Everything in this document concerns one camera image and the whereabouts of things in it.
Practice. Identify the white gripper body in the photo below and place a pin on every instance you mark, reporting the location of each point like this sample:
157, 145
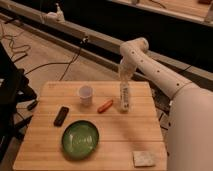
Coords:
126, 70

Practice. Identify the white plastic bottle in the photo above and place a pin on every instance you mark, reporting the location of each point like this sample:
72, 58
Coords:
124, 96

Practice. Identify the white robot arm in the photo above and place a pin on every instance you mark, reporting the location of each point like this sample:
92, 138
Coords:
190, 131

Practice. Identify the black stand left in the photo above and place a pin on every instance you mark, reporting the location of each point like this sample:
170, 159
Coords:
13, 90

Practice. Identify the orange carrot toy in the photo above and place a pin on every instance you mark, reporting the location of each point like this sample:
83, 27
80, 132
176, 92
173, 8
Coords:
105, 106

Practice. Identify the green bowl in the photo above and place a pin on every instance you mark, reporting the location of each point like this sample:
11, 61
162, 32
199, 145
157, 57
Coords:
80, 139

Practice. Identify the black remote control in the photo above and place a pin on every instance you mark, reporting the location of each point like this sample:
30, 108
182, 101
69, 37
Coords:
61, 116

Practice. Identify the beige sponge pad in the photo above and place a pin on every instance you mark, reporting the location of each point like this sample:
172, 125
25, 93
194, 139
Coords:
143, 159

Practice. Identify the white clamp on rail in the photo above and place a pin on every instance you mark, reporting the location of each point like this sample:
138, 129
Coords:
58, 15

